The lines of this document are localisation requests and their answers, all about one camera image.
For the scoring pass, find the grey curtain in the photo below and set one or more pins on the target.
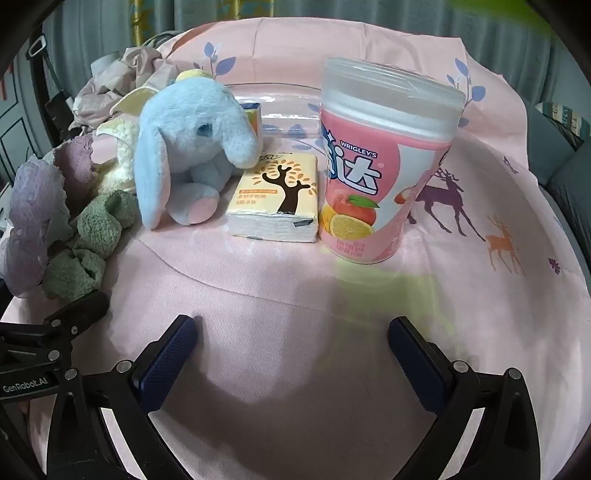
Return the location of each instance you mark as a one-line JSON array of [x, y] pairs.
[[323, 14]]

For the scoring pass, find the lavender fleece towel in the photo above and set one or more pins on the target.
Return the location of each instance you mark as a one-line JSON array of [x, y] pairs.
[[32, 207]]

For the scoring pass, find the crumpled pale pink cloth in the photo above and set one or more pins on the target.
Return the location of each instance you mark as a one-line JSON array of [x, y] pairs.
[[138, 64]]

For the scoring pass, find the blue orange juice box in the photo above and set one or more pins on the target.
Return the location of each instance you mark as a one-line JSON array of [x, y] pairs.
[[253, 120]]

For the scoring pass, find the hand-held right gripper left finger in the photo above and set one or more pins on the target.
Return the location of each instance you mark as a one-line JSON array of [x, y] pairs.
[[164, 364]]

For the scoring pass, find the yellow tissue pack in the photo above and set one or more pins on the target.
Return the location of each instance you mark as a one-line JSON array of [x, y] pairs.
[[277, 194]]

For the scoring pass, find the pink gum jar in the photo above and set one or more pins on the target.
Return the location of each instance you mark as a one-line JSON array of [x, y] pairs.
[[369, 175]]

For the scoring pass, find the clear glass jar metal lid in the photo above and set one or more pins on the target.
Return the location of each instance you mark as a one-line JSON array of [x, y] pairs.
[[286, 106]]

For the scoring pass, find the green fleece towel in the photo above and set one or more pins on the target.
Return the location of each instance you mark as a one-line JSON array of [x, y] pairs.
[[99, 226]]

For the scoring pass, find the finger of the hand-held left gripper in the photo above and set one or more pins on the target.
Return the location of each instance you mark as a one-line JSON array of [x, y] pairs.
[[81, 314]]

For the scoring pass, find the cream fleece towel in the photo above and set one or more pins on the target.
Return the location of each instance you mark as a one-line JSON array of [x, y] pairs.
[[120, 157]]

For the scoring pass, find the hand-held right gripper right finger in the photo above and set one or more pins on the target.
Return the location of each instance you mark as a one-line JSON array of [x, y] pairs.
[[418, 364]]

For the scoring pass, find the mauve fleece towel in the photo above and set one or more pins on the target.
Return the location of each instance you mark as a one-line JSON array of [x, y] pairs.
[[74, 161]]

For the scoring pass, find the dark grey sofa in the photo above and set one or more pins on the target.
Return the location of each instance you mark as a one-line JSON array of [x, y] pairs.
[[563, 180]]

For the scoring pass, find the pink printed bed sheet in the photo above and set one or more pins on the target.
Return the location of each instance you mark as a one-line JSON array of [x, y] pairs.
[[277, 277]]

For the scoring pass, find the patterned cushion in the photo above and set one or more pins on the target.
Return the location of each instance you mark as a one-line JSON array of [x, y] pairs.
[[561, 115]]

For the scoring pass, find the blue elephant plush toy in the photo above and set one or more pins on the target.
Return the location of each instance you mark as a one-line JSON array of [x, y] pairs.
[[194, 120]]

